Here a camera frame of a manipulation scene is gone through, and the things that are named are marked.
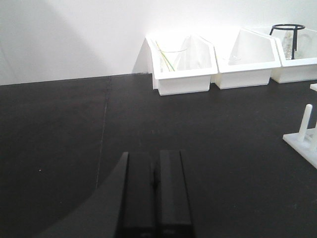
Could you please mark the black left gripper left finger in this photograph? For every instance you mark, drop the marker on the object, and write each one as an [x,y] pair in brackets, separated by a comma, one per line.
[137,217]

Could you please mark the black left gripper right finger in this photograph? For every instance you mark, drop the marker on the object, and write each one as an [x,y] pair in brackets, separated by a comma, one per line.
[173,210]

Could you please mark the white test tube rack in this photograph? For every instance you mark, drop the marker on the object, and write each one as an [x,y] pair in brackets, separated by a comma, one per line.
[302,136]

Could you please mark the left white storage bin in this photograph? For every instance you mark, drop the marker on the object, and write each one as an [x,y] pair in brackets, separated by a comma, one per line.
[198,68]

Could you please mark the white storage bin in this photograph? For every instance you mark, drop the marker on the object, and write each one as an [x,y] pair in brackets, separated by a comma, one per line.
[244,58]
[198,68]
[304,66]

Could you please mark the glass beaker with stirring rods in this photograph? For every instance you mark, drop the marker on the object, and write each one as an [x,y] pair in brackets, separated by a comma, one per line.
[171,60]

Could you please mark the middle white storage bin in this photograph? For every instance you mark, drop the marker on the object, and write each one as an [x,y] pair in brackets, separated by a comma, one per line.
[244,58]

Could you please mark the right white storage bin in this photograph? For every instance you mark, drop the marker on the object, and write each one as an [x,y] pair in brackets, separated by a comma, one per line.
[304,66]

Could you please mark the black metal tripod stand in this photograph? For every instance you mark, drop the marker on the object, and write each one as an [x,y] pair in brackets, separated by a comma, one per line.
[289,52]

